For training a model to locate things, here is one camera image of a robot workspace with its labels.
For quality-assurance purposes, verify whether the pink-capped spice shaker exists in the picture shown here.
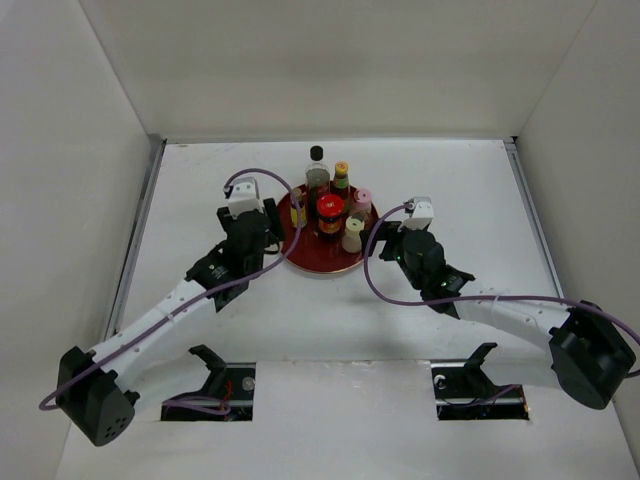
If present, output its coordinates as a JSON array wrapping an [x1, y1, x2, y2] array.
[[349, 188, 372, 224]]

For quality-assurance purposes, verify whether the small yellow-label bottle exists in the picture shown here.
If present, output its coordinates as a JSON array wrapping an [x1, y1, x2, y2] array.
[[290, 187, 307, 229]]

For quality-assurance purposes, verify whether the red-lid sauce jar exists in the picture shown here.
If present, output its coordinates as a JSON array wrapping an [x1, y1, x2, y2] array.
[[316, 193, 345, 240]]

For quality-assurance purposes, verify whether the yellow-capped sauce bottle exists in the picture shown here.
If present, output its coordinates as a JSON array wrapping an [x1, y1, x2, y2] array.
[[331, 162, 350, 201]]

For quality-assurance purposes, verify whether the tall dark soy sauce bottle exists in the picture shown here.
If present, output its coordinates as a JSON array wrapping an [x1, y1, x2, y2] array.
[[305, 145, 331, 218]]

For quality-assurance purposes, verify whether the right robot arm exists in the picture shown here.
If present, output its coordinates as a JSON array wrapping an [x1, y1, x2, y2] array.
[[360, 221, 639, 410]]

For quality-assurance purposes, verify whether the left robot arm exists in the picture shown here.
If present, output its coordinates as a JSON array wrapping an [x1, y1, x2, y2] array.
[[40, 198, 286, 447]]

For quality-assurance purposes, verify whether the round red tray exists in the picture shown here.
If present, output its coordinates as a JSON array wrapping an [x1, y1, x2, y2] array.
[[277, 193, 379, 274]]

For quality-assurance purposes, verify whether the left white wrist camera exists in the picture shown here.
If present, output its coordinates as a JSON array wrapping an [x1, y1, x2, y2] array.
[[223, 176, 263, 219]]

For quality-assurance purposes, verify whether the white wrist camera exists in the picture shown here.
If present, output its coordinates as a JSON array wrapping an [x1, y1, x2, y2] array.
[[402, 197, 435, 231], [223, 176, 263, 219]]

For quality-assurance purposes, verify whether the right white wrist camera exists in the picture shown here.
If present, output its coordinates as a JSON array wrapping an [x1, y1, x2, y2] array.
[[402, 197, 435, 231]]

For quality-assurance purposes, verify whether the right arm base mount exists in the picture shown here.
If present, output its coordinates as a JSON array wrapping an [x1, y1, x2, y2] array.
[[430, 342, 529, 421]]

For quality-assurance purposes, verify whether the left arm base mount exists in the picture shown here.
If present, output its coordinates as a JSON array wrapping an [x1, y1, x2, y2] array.
[[160, 345, 257, 423]]

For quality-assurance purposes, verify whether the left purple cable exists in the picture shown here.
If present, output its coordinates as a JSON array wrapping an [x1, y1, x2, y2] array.
[[38, 168, 306, 417]]

